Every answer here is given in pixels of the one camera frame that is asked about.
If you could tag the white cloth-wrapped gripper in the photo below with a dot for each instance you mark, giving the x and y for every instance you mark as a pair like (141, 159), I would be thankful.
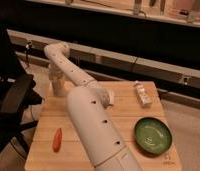
(54, 72)

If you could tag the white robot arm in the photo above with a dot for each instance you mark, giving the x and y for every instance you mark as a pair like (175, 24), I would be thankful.
(86, 106)

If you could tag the black chair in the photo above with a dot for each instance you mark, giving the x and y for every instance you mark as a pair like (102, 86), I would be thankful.
(16, 94)

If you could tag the orange carrot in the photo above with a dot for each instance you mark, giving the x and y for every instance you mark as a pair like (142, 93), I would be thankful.
(57, 140)

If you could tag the white tube package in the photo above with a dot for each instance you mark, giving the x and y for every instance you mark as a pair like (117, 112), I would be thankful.
(143, 96)

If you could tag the green round plate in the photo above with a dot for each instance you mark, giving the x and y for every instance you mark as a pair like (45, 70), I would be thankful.
(152, 135)

